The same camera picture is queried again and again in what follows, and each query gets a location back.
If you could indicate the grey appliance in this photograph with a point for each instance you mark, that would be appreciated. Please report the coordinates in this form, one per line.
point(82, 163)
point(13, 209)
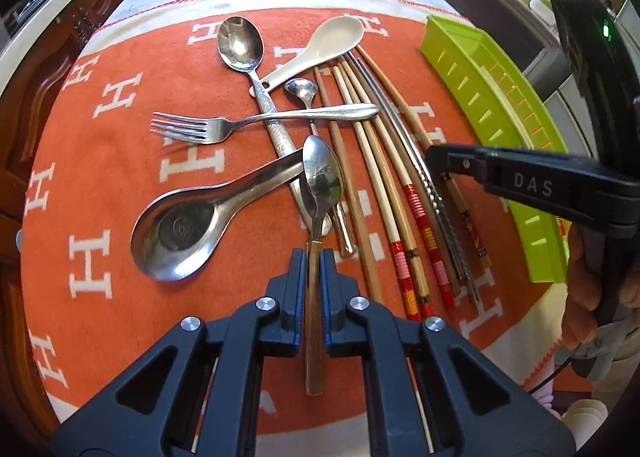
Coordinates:
point(570, 122)

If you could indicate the wide steel soup spoon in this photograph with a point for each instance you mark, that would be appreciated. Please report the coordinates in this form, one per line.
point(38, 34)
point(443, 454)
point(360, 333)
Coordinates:
point(175, 232)

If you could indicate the lime green plastic tray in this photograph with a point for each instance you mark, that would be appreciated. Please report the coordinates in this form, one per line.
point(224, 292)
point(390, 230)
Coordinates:
point(465, 52)

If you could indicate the bamboo chopstick with pink bands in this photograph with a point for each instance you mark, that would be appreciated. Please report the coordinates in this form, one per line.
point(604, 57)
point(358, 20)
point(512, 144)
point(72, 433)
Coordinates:
point(361, 147)
point(382, 162)

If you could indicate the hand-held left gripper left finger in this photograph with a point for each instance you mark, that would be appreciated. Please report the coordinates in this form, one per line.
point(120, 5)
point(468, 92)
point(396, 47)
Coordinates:
point(300, 287)

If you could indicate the blue round cabinet knob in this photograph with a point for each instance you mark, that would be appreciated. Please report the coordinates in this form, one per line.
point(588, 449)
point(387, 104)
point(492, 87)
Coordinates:
point(19, 238)

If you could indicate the steel fork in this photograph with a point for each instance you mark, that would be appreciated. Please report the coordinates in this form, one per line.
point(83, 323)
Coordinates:
point(210, 129)

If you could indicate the beige kitchen countertop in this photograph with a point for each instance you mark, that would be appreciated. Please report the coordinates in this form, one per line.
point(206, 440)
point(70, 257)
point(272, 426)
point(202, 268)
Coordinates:
point(65, 12)

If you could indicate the plain brown wooden chopstick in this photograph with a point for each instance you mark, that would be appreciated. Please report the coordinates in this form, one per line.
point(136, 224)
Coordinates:
point(351, 202)

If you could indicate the bamboo chopstick red yellow bands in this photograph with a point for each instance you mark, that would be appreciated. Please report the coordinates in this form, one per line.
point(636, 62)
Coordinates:
point(425, 227)

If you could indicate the white ceramic spoon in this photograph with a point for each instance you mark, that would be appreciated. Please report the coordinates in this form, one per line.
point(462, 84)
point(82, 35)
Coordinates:
point(335, 37)

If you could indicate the orange blanket with white letters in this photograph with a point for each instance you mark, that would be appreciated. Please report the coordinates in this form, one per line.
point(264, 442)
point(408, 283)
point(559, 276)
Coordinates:
point(125, 162)

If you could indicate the person's right hand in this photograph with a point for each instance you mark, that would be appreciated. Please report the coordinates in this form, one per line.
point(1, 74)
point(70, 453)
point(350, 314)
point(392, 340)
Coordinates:
point(580, 287)

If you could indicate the small steel spoon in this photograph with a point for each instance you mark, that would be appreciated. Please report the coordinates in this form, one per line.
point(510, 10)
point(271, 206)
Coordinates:
point(300, 89)

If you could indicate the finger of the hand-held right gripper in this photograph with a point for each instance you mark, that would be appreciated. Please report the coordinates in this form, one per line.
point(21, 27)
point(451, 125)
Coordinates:
point(450, 159)

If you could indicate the brown chopstick with patterned end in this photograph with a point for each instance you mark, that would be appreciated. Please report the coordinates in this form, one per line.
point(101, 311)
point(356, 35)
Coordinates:
point(472, 232)

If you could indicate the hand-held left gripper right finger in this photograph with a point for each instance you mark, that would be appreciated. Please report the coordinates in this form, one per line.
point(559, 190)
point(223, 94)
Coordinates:
point(328, 287)

